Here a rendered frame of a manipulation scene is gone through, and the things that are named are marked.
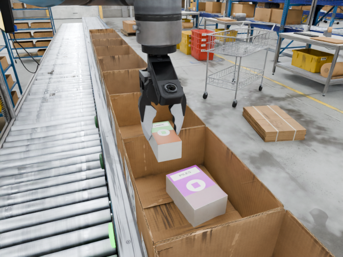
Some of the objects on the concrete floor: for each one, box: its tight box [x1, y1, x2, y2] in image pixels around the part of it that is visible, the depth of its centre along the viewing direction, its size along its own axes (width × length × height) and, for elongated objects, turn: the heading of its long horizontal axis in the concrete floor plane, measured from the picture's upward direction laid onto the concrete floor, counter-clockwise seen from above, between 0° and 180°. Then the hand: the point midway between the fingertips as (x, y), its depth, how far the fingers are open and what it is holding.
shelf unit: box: [6, 7, 56, 64], centre depth 563 cm, size 98×49×196 cm, turn 109°
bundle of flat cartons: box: [242, 106, 306, 142], centre depth 305 cm, size 69×47×13 cm
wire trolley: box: [203, 21, 276, 108], centre depth 381 cm, size 107×56×103 cm, turn 139°
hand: (163, 134), depth 58 cm, fingers closed on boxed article, 6 cm apart
